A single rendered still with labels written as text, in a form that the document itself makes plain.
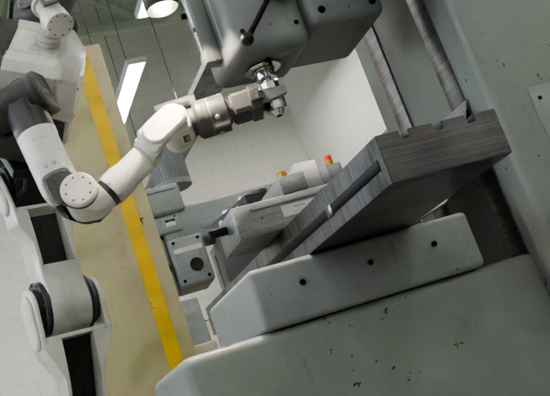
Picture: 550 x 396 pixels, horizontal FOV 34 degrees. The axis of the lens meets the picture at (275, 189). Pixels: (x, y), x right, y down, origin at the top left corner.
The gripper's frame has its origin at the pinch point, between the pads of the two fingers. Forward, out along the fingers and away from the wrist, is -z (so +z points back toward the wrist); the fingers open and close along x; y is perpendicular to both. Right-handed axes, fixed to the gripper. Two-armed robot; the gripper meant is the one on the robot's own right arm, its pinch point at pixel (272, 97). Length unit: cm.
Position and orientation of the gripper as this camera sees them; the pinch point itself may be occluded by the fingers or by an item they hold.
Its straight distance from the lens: 205.9
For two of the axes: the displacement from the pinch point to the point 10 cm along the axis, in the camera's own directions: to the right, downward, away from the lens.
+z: -9.5, 3.0, -0.7
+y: 3.1, 9.2, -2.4
